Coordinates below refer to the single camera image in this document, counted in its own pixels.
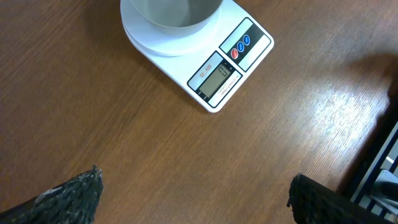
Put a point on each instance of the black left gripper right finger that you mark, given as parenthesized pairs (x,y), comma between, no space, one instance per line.
(314,203)

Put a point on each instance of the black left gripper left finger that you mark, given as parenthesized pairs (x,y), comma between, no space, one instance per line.
(74,201)

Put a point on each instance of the white digital kitchen scale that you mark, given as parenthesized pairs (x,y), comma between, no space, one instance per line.
(211,64)

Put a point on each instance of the white plastic bowl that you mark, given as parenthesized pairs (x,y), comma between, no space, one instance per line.
(177,18)

